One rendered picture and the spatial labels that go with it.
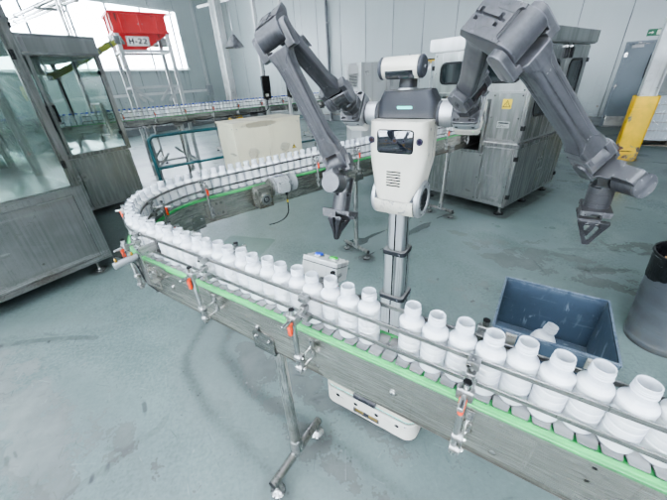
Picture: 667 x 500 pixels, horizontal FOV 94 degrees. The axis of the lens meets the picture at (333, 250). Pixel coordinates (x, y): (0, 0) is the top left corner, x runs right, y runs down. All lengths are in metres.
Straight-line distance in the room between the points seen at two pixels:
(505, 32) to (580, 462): 0.83
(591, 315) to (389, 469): 1.11
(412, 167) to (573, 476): 0.96
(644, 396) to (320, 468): 1.40
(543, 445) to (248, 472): 1.38
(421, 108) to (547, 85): 0.57
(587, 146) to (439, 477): 1.49
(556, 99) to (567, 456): 0.72
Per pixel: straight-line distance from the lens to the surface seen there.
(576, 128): 0.89
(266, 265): 0.99
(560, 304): 1.40
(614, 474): 0.89
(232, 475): 1.91
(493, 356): 0.76
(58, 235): 3.78
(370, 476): 1.82
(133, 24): 7.34
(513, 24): 0.76
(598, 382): 0.78
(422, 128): 1.22
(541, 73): 0.79
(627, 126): 8.16
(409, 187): 1.27
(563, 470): 0.92
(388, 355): 0.88
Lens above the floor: 1.64
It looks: 29 degrees down
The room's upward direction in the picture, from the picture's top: 3 degrees counter-clockwise
